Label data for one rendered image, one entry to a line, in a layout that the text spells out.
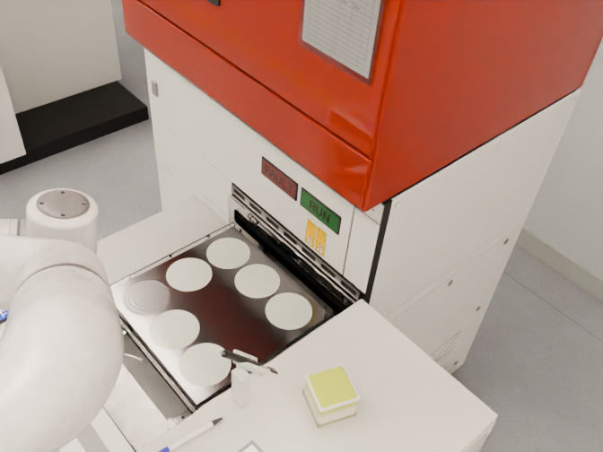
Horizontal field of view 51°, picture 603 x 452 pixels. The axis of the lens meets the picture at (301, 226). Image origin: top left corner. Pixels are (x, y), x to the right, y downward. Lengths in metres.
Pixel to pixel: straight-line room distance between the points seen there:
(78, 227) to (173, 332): 0.57
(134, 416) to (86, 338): 0.78
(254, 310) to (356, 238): 0.28
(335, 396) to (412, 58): 0.56
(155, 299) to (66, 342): 0.92
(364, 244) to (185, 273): 0.43
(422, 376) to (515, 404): 1.26
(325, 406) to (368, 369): 0.17
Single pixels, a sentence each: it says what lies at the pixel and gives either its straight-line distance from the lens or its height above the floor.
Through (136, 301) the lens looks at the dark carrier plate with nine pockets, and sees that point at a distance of 1.39.
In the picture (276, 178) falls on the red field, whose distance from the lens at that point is 1.36.
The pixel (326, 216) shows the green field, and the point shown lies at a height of 1.10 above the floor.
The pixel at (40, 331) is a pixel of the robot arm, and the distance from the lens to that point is 0.48.
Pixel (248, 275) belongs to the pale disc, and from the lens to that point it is 1.42.
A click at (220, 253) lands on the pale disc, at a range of 1.46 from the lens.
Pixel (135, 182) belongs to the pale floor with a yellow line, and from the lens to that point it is 3.10.
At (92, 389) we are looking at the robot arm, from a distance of 0.48.
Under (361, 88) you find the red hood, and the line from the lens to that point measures 0.99.
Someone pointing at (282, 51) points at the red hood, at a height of 1.43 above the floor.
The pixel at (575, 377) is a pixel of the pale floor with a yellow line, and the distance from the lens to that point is 2.63.
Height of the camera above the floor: 1.95
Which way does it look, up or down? 43 degrees down
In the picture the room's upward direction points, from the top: 6 degrees clockwise
